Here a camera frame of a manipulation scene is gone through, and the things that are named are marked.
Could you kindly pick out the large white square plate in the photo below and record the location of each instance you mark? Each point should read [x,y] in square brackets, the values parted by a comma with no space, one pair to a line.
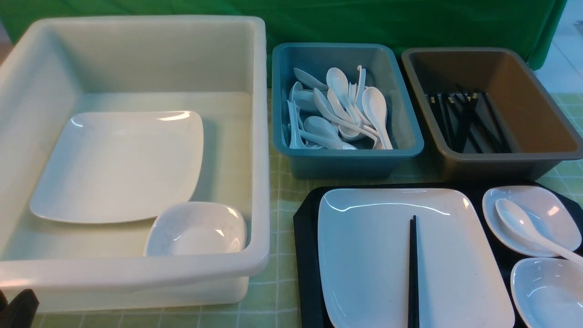
[363,252]

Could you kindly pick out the black chopstick pair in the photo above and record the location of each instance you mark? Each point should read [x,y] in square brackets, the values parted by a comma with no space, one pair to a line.
[413,288]

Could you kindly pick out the white ceramic soup spoon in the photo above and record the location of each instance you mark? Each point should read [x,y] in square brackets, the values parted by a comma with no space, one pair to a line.
[519,222]

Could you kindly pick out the white bowl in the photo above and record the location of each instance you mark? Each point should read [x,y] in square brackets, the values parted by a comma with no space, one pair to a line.
[548,292]
[545,209]
[196,228]

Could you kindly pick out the white square plate in tub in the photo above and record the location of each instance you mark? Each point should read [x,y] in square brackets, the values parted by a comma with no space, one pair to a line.
[120,167]

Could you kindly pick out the white spoon left in bin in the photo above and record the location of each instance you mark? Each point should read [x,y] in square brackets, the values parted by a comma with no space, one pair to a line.
[296,141]

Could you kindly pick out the white spoon in bin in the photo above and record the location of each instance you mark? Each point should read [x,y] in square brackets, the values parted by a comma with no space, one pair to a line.
[296,141]
[337,95]
[375,108]

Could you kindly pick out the teal plastic bin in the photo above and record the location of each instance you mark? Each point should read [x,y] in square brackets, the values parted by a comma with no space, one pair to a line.
[337,149]

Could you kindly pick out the white spoon centre in bin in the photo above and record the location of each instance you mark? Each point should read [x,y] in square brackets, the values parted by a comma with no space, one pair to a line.
[337,95]

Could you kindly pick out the white spoon right in bin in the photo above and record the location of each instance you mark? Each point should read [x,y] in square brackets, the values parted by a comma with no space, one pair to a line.
[375,108]

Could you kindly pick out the white bowl in tub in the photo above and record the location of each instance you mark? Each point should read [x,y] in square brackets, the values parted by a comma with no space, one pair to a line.
[196,228]

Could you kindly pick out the green checked tablecloth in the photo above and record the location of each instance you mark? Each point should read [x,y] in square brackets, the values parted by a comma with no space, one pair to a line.
[272,297]

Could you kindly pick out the large white plastic tub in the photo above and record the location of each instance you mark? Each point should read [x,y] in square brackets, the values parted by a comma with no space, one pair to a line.
[212,65]

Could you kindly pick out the black chopsticks bundle in bin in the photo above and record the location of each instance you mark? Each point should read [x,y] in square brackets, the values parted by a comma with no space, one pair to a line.
[469,122]

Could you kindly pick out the brown plastic bin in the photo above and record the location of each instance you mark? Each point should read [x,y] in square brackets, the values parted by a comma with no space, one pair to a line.
[540,134]

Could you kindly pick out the green backdrop cloth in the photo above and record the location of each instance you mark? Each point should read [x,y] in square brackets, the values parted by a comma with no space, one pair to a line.
[523,26]

